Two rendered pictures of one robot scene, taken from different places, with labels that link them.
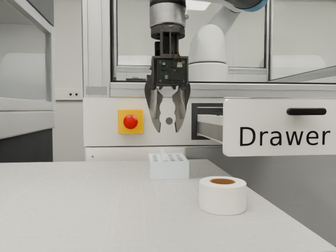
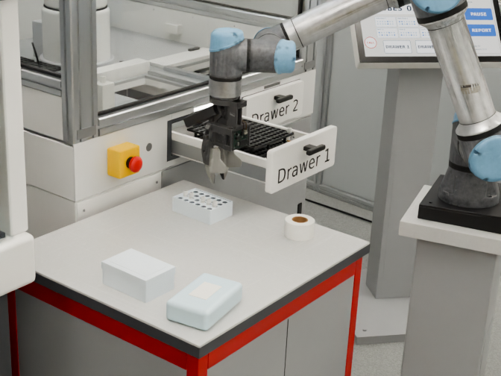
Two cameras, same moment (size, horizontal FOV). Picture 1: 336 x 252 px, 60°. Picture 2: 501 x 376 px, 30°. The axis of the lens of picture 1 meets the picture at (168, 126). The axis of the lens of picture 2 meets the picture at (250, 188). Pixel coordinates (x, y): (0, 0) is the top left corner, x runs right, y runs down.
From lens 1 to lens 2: 187 cm
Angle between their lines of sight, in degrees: 50
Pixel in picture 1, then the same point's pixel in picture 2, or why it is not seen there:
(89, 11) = (76, 36)
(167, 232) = (305, 257)
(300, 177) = not seen: hidden behind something
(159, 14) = (230, 91)
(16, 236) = (254, 283)
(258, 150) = (286, 183)
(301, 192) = (247, 186)
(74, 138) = not seen: outside the picture
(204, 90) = (177, 103)
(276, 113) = (296, 152)
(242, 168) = (205, 178)
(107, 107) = (96, 149)
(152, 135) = not seen: hidden behind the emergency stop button
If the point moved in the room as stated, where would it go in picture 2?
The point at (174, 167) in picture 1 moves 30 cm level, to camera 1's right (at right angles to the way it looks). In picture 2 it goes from (224, 210) to (304, 180)
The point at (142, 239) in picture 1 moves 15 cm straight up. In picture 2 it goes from (303, 264) to (308, 201)
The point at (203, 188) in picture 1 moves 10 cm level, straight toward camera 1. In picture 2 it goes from (296, 227) to (326, 243)
